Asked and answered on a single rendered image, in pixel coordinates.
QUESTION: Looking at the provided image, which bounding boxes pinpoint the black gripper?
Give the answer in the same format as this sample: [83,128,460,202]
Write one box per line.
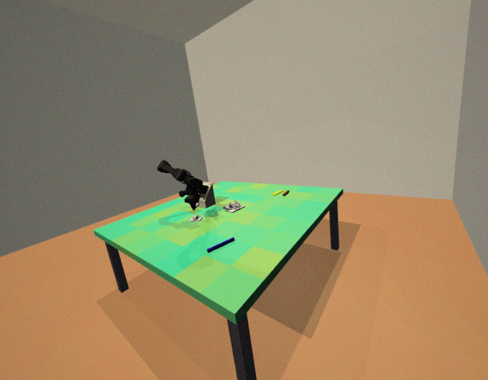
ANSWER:
[185,186,201,210]

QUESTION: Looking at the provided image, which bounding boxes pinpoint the dark blue bar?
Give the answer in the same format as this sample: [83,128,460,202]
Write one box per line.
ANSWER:
[207,237,234,253]

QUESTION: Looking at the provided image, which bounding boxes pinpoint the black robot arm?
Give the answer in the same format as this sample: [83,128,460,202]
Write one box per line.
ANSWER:
[157,160,208,197]

